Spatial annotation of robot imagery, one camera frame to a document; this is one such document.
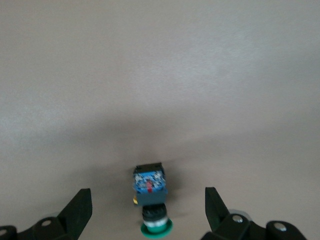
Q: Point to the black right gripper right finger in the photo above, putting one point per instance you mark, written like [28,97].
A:
[216,215]

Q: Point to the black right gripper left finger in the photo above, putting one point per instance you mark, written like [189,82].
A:
[73,216]

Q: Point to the green push button switch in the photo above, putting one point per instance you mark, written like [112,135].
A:
[151,197]

